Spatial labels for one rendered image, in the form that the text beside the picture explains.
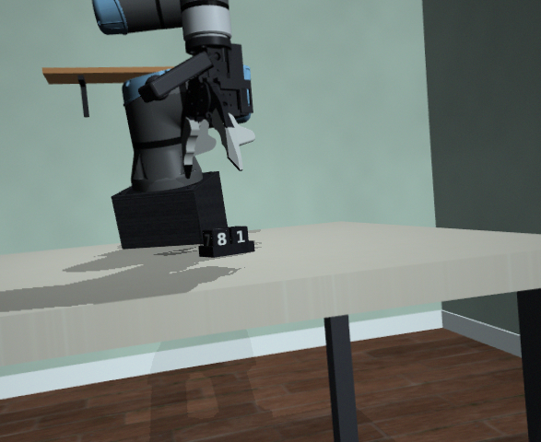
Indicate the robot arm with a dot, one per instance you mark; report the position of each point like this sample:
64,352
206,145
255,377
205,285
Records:
153,103

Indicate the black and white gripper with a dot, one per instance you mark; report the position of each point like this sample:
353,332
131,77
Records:
203,93

